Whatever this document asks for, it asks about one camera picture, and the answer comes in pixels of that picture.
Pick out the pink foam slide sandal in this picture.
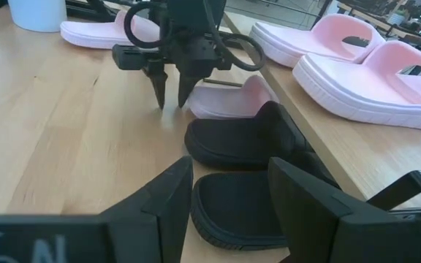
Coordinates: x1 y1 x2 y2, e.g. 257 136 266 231
292 39 421 132
187 75 280 120
249 13 386 69
59 9 161 50

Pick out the black curved gripper cable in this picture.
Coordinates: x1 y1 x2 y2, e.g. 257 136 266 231
210 20 267 72

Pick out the white cylindrical cup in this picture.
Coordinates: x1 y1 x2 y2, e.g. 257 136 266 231
7 0 68 33

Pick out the wooden shelf board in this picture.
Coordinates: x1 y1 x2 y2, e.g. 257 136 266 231
223 10 421 211

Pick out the black foam slide sandal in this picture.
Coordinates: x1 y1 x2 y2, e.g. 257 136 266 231
183 100 316 172
189 151 341 251

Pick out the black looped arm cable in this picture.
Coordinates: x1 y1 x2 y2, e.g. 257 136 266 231
124 1 168 50

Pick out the cluttered background workbench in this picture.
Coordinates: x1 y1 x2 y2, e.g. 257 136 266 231
336 0 421 41

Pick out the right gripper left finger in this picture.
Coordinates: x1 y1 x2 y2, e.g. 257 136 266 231
100 155 194 263

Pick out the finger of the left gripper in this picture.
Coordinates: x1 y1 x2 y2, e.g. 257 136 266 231
177 75 202 108
143 60 168 110

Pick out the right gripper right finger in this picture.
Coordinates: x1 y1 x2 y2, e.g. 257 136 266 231
268 156 353 263

